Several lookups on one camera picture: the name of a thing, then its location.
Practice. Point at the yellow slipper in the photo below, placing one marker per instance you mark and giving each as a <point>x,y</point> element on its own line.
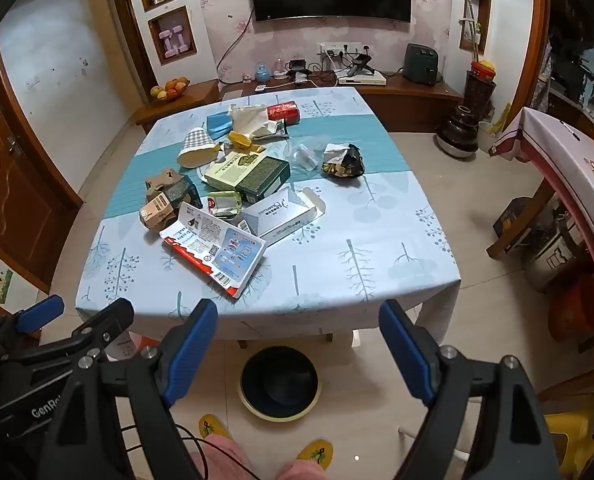
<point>214,427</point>
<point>317,452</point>

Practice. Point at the yellow foil wrapper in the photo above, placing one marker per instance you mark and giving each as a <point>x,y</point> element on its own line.
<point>239,139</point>

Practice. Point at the black air fryer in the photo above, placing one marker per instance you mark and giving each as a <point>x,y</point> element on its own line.
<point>421,62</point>

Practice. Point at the clear plastic packaging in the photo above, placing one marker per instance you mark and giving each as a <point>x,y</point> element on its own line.
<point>302,155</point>

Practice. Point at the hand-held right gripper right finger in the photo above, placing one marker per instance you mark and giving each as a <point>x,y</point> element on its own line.
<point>407,355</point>

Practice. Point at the blue teapot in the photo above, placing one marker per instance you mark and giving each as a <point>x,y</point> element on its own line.
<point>263,73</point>

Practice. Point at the orange bucket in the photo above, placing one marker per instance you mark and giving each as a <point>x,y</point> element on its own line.
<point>572,310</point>

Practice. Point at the pink white table cover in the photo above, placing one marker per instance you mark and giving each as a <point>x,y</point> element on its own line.
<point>567,160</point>

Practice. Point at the table with patterned cloth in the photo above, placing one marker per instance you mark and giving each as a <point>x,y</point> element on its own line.
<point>377,260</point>

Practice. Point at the brown cardboard box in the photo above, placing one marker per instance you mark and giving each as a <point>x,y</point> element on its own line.
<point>162,180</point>

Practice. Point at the white set-top box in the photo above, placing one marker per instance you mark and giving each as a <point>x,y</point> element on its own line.
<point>362,80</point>

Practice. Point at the red snack packet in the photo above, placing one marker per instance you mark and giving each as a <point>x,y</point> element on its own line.
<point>283,110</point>

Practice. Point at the white paper bag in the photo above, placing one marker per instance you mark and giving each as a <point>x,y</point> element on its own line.
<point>249,117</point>

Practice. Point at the black bin with yellow rim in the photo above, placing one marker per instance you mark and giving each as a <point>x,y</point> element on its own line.
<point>277,385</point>

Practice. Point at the white silver carton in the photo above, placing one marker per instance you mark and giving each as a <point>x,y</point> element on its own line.
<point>282,220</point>

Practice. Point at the wall power socket strip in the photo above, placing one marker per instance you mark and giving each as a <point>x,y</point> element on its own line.
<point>339,49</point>

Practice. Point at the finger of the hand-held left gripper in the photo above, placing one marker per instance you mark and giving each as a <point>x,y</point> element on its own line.
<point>109,322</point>
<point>42,312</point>

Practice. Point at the green white wrapper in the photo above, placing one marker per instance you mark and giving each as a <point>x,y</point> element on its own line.
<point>222,203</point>

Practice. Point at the black yellow snack bag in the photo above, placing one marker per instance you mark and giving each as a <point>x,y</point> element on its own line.
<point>347,160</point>

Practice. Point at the green chocolate box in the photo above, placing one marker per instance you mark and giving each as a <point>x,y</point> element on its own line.
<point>252,175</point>

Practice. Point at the dark ceramic jar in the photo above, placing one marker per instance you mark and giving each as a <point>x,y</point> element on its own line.
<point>457,132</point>

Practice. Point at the blue cardboard box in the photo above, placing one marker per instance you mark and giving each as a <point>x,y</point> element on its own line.
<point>509,220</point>

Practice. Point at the pink dumbbell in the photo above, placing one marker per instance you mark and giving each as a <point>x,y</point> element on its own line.
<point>167,42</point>
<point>183,36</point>

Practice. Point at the blue face mask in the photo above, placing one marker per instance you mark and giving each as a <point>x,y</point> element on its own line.
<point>217,122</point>

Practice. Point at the wooden television cabinet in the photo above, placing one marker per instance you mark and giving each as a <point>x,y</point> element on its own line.
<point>417,105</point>

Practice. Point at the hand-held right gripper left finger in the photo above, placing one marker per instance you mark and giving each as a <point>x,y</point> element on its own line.
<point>192,355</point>

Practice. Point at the paper packet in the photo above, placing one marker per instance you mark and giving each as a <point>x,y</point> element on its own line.
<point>212,247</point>

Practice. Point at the person's right leg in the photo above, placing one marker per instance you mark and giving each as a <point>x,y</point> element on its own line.
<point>299,471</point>

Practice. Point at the fruit bowl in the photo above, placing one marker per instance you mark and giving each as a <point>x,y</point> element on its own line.
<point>169,91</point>

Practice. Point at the checkered paper cup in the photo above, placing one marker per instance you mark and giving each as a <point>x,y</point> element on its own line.
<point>197,147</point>

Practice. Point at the white plastic cup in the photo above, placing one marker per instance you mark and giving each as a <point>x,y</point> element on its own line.
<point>487,137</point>

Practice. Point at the small brown carton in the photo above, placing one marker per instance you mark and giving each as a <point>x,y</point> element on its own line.
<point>156,210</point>

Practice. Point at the metal pot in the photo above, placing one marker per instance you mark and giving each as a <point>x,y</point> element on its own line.
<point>547,260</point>

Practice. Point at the black phone stand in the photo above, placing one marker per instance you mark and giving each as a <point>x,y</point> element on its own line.
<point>361,65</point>

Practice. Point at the brown tall vase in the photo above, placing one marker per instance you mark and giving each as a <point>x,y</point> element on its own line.
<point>479,95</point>

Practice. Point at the dark green packet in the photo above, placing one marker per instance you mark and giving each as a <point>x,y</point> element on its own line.
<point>183,193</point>

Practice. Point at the wooden door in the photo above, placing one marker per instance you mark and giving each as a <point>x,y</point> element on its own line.
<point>7,185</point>

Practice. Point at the yellow plastic stool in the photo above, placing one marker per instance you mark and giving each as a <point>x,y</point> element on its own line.
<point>572,430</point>

